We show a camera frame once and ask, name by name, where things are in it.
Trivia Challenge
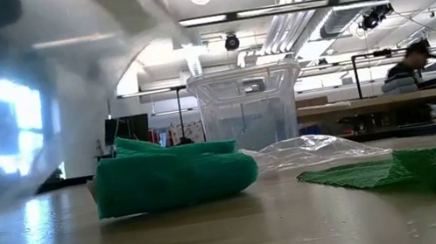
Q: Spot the black flat monitor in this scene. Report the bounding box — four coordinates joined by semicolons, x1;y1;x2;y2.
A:
101;112;154;150

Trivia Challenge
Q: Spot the black stand frame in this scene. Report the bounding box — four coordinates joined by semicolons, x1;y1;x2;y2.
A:
167;83;197;147
349;39;436;101

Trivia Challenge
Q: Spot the clear plastic bag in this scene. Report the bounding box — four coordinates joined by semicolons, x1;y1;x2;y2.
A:
0;0;214;208
239;121;395;184

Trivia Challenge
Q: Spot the wooden workbench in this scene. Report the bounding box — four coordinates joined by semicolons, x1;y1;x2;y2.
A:
294;84;436;148

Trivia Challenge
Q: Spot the clear plastic container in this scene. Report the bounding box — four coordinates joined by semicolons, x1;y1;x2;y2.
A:
184;55;314;162

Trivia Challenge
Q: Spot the teal bandage roll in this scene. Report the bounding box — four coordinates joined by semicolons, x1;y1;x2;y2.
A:
80;115;264;224

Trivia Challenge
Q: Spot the stack of grey boxes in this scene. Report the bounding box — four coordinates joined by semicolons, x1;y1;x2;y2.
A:
379;73;420;98

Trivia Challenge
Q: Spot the black ceiling camera cluster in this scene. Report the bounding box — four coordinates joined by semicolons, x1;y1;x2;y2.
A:
353;1;398;34

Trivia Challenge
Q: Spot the person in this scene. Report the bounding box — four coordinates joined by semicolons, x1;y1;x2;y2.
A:
380;36;436;88

